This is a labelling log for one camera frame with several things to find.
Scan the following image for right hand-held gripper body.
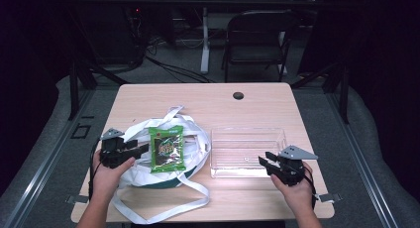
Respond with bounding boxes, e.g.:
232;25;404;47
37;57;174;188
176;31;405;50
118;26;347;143
266;145;319;186

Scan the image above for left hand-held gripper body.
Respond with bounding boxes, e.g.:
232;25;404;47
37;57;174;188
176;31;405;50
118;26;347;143
98;127;137;170

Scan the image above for clear plastic container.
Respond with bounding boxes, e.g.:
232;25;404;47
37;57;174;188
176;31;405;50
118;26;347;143
209;126;288;179

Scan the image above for green snack packet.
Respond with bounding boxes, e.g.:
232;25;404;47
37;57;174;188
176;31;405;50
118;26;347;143
148;124;187;174

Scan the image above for white tote bag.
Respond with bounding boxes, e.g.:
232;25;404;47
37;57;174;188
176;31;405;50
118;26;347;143
110;104;213;226

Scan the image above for person's left hand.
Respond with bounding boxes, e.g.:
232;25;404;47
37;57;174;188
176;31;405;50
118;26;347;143
91;149;137;203

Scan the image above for person's right hand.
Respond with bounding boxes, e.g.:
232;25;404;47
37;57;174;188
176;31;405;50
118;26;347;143
269;165;315;216

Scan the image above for grey tape piece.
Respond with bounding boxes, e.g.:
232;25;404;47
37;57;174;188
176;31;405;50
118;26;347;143
64;194;90;205
317;192;343;204

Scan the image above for black metal stand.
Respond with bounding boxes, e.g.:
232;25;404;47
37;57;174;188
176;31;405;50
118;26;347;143
290;60;352;125
66;58;131;122

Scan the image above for black folding chair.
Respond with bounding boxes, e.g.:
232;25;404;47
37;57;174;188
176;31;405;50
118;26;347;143
221;9;300;84

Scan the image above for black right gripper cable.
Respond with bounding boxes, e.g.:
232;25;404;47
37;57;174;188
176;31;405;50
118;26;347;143
302;164;319;210

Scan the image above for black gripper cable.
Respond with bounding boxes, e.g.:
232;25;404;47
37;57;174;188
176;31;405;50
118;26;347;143
302;164;319;210
87;138;103;202

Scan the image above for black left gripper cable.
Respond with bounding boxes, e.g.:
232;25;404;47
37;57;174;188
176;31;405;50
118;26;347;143
87;138;103;202

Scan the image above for metal floor rail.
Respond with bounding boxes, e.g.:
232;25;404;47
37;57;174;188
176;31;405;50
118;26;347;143
325;88;401;228
2;88;97;228

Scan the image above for black floor cables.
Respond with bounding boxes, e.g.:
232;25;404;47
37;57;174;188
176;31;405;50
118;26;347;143
144;54;216;84

